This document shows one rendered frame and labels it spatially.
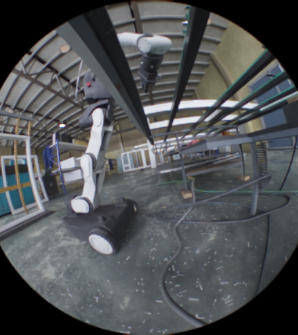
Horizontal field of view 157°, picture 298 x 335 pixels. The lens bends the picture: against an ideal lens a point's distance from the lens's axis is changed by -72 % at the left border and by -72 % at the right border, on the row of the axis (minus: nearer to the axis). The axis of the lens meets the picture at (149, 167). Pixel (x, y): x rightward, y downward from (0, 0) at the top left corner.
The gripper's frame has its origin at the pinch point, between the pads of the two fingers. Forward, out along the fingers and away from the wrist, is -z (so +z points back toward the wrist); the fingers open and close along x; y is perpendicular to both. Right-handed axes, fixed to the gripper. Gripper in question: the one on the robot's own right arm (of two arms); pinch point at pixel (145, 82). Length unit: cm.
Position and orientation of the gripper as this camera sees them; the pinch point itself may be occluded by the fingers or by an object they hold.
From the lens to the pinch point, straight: 61.5
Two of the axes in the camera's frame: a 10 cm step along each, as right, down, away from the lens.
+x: -5.2, -8.6, -0.2
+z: 2.1, -1.0, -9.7
